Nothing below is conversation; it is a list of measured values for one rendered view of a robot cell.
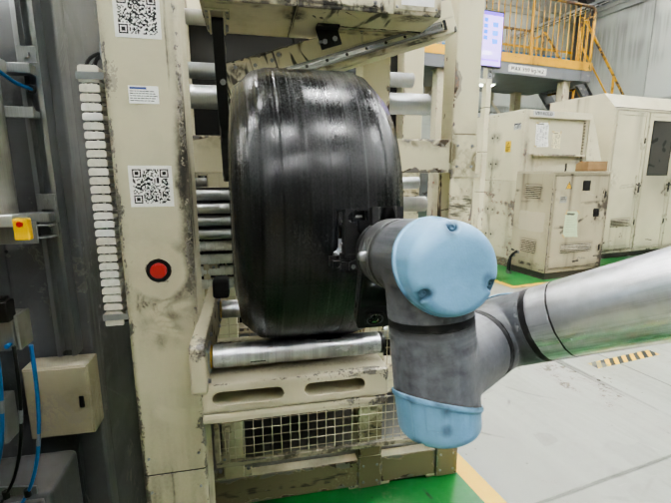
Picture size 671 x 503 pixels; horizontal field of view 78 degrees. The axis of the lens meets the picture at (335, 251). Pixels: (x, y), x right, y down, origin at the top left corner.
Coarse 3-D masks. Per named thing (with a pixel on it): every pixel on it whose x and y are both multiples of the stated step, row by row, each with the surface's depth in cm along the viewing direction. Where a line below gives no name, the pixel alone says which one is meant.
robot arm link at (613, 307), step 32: (640, 256) 35; (544, 288) 40; (576, 288) 37; (608, 288) 35; (640, 288) 33; (512, 320) 40; (544, 320) 38; (576, 320) 36; (608, 320) 34; (640, 320) 33; (512, 352) 39; (544, 352) 39; (576, 352) 38
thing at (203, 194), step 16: (208, 192) 117; (224, 192) 118; (208, 208) 117; (224, 208) 118; (208, 224) 119; (224, 224) 120; (208, 240) 132; (224, 240) 132; (208, 256) 120; (224, 256) 120; (208, 272) 121; (224, 272) 122
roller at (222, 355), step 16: (320, 336) 82; (336, 336) 83; (352, 336) 83; (368, 336) 83; (224, 352) 77; (240, 352) 78; (256, 352) 78; (272, 352) 79; (288, 352) 79; (304, 352) 80; (320, 352) 81; (336, 352) 82; (352, 352) 82; (368, 352) 83
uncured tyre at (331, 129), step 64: (256, 128) 64; (320, 128) 65; (384, 128) 69; (256, 192) 62; (320, 192) 63; (384, 192) 66; (256, 256) 65; (320, 256) 65; (256, 320) 74; (320, 320) 74
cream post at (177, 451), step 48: (96, 0) 69; (144, 48) 72; (144, 144) 74; (192, 144) 86; (192, 192) 83; (144, 240) 78; (192, 240) 80; (144, 288) 79; (192, 288) 81; (144, 336) 81; (144, 384) 83; (144, 432) 84; (192, 432) 87; (192, 480) 89
